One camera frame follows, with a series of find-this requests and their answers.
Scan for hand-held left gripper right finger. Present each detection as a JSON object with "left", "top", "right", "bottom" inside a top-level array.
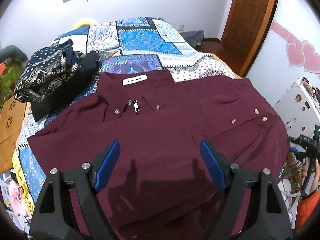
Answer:
[{"left": 200, "top": 139, "right": 293, "bottom": 240}]

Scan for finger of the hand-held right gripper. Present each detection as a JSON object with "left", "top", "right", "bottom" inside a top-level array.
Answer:
[{"left": 287, "top": 136, "right": 300, "bottom": 155}]

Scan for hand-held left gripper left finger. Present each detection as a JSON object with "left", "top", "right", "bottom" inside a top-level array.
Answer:
[{"left": 29, "top": 139, "right": 121, "bottom": 240}]

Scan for maroon button-up shirt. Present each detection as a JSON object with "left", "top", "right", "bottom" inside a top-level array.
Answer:
[{"left": 27, "top": 70, "right": 291, "bottom": 240}]

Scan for person's right forearm orange sleeve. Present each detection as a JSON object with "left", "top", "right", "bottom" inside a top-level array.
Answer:
[{"left": 297, "top": 189, "right": 320, "bottom": 232}]

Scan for person's right hand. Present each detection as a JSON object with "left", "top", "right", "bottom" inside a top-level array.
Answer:
[{"left": 301, "top": 158, "right": 320, "bottom": 186}]

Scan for white stickered device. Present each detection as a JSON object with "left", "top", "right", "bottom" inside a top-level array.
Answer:
[{"left": 273, "top": 77, "right": 320, "bottom": 142}]

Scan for black garment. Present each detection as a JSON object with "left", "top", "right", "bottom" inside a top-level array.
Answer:
[{"left": 30, "top": 51, "right": 102, "bottom": 122}]

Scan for yellow cloth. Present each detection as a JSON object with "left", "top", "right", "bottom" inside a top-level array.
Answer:
[{"left": 11, "top": 152, "right": 35, "bottom": 217}]

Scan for wooden cut-out cabinet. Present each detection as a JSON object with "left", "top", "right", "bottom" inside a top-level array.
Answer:
[{"left": 0, "top": 99, "right": 28, "bottom": 173}]

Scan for navy gold patterned garment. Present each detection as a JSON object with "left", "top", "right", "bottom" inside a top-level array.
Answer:
[{"left": 13, "top": 43, "right": 86, "bottom": 103}]

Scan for wooden door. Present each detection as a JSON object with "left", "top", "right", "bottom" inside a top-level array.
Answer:
[{"left": 221, "top": 0, "right": 280, "bottom": 78}]

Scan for dark grey cloth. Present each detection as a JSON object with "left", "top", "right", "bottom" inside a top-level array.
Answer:
[{"left": 180, "top": 30, "right": 205, "bottom": 48}]

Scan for blue patchwork bed blanket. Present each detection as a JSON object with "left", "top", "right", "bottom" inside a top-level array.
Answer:
[{"left": 14, "top": 17, "right": 248, "bottom": 205}]

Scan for yellow pillow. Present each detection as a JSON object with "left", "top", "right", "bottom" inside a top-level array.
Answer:
[{"left": 73, "top": 17, "right": 97, "bottom": 28}]

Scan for pink heart wall sticker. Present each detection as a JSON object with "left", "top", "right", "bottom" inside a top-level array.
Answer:
[{"left": 272, "top": 21, "right": 320, "bottom": 75}]

